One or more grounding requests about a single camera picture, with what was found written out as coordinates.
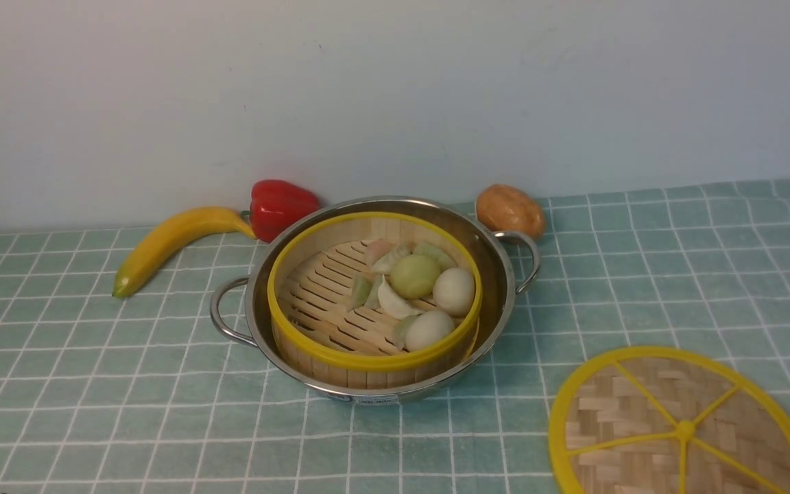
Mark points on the bamboo steamer basket yellow rim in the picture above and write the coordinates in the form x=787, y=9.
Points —
x=317, y=333

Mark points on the woven bamboo steamer lid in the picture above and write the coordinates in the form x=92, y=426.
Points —
x=653, y=419

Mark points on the stainless steel pot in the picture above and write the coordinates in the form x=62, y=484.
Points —
x=508, y=264

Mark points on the pink dumpling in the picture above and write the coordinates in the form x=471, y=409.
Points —
x=376, y=250

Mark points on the green round bun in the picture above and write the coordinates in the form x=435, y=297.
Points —
x=414, y=276

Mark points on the green dumpling upper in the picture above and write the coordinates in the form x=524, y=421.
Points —
x=435, y=253

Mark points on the white dumpling centre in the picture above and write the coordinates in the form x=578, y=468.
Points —
x=392, y=304

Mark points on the white round bun upper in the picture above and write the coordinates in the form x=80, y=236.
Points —
x=454, y=291

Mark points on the white round bun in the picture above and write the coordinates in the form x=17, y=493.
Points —
x=428, y=329
x=454, y=291

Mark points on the white round bun lower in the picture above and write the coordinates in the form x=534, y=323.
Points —
x=428, y=329

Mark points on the brown plastic potato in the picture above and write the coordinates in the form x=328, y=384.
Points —
x=501, y=207

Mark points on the red plastic bell pepper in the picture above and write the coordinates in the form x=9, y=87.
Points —
x=275, y=206

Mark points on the yellow plastic banana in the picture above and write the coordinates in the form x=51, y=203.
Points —
x=169, y=237

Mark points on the green checkered tablecloth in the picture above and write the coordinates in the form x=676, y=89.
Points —
x=100, y=396

